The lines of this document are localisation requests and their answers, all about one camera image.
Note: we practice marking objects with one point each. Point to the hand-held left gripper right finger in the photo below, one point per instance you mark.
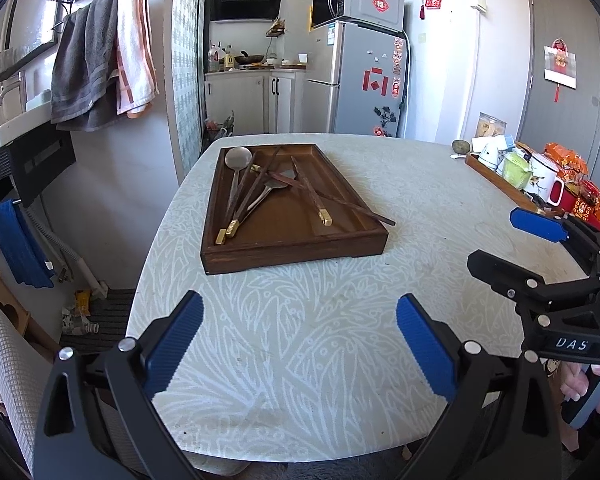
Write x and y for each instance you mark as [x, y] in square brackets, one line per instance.
[427, 345]

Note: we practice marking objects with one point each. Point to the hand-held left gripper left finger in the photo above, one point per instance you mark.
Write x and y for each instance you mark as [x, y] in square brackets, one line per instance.
[172, 345]

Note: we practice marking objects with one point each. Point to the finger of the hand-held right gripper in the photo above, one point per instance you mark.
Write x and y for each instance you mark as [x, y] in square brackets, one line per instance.
[537, 223]
[510, 275]

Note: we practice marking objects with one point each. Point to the brown wooden tray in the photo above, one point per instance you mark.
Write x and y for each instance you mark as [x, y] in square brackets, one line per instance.
[285, 230]

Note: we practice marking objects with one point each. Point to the metal cake server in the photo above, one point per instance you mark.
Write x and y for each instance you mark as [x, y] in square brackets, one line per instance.
[280, 181]

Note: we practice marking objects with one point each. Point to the person's right hand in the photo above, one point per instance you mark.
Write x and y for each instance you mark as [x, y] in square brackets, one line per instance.
[572, 382]

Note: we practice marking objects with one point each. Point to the white mug bird print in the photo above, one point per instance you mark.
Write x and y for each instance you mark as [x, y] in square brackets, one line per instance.
[542, 175]

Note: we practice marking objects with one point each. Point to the red snack packet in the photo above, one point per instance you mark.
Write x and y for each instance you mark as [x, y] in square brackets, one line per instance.
[592, 205]

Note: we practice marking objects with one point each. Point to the green cup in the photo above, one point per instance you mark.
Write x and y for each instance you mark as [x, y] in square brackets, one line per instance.
[515, 170]

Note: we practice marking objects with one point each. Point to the narrow wooden tray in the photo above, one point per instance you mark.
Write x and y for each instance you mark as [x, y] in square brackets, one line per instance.
[490, 176]

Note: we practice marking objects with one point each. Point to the orange snack packet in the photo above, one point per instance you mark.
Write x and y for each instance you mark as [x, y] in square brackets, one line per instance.
[567, 160]

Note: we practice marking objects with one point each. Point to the dark striped floor mat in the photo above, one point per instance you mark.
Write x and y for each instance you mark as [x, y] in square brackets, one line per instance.
[105, 320]

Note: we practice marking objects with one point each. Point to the yellow packet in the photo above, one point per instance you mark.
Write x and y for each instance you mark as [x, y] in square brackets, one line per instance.
[82, 303]

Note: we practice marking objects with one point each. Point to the grey door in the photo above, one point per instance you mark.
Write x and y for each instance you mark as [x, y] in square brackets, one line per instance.
[570, 125]

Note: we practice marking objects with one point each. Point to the clear snack jar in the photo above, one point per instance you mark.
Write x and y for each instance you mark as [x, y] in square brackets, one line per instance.
[490, 127]

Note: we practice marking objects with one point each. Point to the grey stone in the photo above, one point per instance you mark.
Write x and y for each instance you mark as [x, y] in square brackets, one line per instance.
[461, 146]

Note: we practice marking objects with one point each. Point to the white drain pipe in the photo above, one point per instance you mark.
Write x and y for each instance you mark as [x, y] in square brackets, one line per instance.
[75, 260]

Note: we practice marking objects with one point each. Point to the white cushioned chair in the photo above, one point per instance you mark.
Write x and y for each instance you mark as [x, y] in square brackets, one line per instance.
[15, 370]

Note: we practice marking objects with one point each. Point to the light wooden stool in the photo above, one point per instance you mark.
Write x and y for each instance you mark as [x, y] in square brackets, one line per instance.
[2, 305]

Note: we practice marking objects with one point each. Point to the blue cloth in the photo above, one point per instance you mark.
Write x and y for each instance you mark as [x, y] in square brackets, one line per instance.
[20, 245]

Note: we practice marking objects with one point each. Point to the black flower fridge sticker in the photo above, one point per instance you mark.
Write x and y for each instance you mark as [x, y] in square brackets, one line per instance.
[385, 116]

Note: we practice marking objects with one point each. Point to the metal spoon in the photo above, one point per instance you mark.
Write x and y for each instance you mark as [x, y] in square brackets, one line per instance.
[238, 158]

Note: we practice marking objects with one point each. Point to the red fridge sticker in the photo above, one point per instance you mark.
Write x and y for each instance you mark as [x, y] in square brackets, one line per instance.
[376, 81]

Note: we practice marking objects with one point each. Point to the silver refrigerator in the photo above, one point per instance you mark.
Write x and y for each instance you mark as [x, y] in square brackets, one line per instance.
[360, 80]

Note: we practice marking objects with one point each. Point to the white kitchen cabinet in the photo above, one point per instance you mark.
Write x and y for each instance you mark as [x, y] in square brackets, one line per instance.
[252, 102]

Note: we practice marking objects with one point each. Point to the patterned sliding door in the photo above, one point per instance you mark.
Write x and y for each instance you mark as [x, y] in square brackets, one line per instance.
[187, 70]

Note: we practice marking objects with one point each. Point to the white sink basin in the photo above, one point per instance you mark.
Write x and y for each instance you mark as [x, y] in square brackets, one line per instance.
[10, 122]

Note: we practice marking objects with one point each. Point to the silver microwave oven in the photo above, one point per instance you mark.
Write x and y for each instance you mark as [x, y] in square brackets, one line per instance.
[355, 2]

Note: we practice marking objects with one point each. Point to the grey towel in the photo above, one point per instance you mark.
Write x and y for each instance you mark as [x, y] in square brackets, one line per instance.
[82, 65]

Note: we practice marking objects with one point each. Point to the orange striped towel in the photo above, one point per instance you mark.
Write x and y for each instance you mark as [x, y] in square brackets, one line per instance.
[136, 50]

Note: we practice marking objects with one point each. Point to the hanging wall calendar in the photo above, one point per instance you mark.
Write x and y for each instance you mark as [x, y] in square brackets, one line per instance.
[560, 65]

